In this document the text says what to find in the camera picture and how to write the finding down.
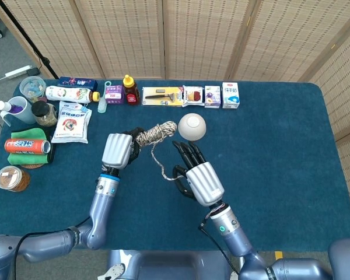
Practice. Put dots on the small purple white carton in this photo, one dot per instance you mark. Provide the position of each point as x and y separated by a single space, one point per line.
212 97

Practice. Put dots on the white blue milk carton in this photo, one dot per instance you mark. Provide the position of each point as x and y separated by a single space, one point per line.
230 95

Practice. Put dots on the bamboo folding screen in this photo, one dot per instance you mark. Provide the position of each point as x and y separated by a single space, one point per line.
198 38

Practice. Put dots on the clear lidded jar brown contents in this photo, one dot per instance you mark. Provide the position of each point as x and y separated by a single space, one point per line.
10 178

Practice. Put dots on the black tripod stand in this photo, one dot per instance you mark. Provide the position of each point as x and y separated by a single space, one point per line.
32 46

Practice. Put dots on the bear-shaped honey bottle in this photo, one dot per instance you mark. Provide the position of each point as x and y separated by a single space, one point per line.
131 91

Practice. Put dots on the small white bottle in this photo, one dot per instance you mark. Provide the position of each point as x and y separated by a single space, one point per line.
3 105

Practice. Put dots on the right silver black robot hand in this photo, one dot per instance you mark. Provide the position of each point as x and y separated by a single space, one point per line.
204 181

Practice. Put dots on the grey mug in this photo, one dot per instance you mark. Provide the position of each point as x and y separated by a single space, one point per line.
26 115

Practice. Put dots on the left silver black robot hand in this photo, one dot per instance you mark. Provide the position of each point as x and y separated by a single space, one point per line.
116 148

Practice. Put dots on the black tray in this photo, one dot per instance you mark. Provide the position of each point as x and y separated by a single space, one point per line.
51 156

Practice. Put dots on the brown woven coaster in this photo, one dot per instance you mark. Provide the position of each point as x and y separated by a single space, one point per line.
32 166

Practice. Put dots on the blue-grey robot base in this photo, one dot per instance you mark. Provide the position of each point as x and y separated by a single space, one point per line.
169 265

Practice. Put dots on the black power adapter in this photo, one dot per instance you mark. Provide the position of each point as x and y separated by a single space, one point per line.
33 71

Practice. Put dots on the white drink bottle yellow cap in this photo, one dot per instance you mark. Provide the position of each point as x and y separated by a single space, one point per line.
67 94

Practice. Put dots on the razor on yellow blister card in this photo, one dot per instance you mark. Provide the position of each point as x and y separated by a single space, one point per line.
161 97

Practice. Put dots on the green folded cloth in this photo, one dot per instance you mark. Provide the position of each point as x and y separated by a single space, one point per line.
26 133

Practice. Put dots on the orange Arctic Ocean can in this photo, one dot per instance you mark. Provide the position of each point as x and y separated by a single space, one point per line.
24 146

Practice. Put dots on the small purple box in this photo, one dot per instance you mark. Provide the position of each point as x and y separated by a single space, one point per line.
114 94

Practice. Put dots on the white snack packet red print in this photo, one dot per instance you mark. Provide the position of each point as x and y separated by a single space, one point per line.
193 95

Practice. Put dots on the white printed plastic bag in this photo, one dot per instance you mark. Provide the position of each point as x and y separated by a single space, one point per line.
71 124

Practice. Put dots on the white power strip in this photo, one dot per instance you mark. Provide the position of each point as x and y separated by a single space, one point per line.
17 71

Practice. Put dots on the small white bowl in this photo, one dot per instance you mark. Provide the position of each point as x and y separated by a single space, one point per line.
192 126

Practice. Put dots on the dark blue toothpaste box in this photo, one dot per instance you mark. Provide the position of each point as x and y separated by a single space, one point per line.
77 83

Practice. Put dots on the glass jar black lid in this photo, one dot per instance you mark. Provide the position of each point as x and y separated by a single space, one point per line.
44 114

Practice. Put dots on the blue carpet table mat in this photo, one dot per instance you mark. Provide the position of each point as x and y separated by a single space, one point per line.
280 175

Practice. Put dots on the clear plastic cup with bits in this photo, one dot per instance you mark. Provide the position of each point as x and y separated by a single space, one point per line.
32 87

